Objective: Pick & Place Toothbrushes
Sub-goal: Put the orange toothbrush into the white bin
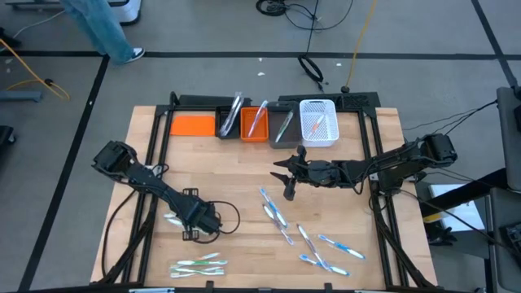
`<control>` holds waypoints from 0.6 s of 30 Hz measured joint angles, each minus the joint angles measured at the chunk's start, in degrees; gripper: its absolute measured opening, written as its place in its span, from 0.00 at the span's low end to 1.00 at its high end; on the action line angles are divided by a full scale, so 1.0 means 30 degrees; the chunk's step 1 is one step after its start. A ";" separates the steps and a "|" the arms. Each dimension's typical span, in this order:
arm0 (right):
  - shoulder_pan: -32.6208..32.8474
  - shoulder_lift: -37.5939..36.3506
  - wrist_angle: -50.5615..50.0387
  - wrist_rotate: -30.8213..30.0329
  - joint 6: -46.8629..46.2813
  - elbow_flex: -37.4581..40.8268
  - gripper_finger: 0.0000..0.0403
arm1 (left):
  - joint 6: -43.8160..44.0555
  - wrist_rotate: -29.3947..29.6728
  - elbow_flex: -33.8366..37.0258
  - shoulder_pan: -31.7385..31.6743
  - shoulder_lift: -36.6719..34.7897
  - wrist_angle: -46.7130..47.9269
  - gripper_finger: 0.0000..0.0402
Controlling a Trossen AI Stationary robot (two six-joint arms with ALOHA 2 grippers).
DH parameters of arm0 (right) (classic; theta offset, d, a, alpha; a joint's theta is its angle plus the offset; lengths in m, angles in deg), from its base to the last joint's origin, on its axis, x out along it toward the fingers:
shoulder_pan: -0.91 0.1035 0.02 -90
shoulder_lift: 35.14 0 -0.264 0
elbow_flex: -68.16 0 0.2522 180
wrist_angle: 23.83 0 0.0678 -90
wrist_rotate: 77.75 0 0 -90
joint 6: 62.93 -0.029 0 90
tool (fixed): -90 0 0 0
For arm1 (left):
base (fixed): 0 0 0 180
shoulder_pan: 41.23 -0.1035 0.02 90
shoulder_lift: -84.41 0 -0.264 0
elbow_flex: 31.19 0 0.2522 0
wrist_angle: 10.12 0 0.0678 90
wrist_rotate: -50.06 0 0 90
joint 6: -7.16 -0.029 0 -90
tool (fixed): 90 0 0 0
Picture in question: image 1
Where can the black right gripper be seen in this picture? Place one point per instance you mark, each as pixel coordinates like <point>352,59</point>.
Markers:
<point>317,173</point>

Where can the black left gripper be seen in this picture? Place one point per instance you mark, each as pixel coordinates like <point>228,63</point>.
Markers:
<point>201,217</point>

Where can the green white toothbrush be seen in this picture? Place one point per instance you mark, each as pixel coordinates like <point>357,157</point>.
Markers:
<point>201,263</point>
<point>199,270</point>
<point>177,222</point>
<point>284,127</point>

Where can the blue white toothbrush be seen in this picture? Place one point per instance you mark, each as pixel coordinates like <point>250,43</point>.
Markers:
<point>324,265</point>
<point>341,247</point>
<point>257,119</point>
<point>273,208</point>

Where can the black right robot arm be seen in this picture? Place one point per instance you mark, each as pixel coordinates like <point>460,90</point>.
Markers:
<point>390,163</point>

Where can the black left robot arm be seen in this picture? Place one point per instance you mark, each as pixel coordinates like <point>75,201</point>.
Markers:
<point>150,183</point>

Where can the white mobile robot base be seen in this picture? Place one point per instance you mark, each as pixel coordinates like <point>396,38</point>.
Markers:
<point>131,10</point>

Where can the grey plastic basket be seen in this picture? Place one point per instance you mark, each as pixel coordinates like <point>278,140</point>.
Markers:
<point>294,134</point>

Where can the orange plastic basket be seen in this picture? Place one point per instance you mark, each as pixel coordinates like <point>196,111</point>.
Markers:
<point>262,130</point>

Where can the white plastic basket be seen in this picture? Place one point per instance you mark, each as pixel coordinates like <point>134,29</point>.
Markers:
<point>329,122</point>

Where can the silver metal plate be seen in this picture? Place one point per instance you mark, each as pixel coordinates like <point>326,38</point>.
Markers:
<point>150,290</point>

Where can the orange flat lid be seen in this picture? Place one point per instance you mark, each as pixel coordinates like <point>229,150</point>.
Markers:
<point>192,126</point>

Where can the black perforated panel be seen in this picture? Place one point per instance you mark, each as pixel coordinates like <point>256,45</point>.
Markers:
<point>360,100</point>

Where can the black flat panel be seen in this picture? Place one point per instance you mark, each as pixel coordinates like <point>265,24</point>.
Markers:
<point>203,100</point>

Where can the white paper sheet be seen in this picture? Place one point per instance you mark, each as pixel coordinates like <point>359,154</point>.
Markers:
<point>460,215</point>

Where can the black beam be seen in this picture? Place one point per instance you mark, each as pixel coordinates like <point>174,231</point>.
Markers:
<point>480,185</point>

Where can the person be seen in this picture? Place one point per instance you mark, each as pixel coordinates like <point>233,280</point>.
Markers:
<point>103,28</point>

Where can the grey flat bar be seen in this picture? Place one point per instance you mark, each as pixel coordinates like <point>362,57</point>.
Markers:
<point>20,96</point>

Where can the grey desk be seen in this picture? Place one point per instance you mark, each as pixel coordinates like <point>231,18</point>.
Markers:
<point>504,268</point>

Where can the grey metal bar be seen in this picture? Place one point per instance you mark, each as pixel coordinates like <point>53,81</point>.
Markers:
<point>28,5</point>

